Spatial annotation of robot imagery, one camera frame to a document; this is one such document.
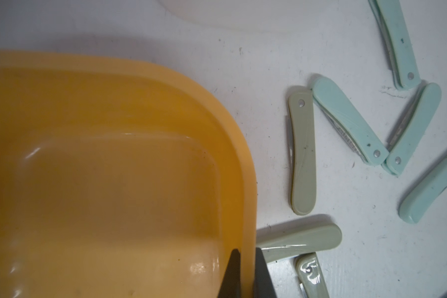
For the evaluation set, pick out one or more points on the yellow storage box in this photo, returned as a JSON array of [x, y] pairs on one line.
[[119, 179]]

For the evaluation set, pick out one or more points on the mint knife angled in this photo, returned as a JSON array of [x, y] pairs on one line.
[[412, 127]]

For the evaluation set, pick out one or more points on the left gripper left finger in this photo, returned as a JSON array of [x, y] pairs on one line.
[[231, 287]]

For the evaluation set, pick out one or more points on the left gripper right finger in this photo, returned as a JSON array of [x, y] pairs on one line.
[[263, 285]]

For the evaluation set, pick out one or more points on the olive knife horizontal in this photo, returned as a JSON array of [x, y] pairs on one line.
[[300, 241]]

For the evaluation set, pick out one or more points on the mint knife centre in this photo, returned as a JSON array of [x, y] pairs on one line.
[[414, 206]]

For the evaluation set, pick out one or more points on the mint knife top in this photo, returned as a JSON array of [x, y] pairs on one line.
[[390, 18]]

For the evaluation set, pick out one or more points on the olive knife vertical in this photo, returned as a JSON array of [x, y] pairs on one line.
[[310, 274]]

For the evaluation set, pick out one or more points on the mint knife left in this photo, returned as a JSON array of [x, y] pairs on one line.
[[348, 122]]

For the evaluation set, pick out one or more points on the white storage box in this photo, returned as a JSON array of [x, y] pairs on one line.
[[272, 16]]

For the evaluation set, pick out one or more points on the olive knife upright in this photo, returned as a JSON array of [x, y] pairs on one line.
[[304, 183]]

